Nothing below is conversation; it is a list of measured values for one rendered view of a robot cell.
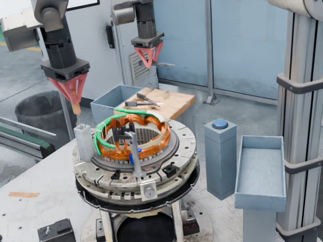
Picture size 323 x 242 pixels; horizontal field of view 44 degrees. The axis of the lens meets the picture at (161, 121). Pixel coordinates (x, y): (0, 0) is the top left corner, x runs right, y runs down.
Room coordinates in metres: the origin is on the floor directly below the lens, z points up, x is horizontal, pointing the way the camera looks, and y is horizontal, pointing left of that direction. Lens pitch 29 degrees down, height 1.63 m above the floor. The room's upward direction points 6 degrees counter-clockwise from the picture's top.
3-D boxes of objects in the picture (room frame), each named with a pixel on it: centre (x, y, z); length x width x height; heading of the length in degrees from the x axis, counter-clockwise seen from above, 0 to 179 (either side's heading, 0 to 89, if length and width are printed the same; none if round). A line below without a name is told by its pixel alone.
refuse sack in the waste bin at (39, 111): (2.39, 0.75, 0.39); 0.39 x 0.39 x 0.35
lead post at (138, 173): (0.74, 0.06, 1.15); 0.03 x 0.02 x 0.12; 45
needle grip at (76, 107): (0.84, 0.19, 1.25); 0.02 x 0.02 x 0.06
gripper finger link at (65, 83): (0.84, 0.20, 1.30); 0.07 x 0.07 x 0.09; 44
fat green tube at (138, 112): (0.94, 0.05, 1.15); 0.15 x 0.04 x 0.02; 53
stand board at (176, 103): (1.18, 0.02, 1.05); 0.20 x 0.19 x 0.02; 55
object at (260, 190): (0.78, -0.23, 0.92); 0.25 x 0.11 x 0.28; 164
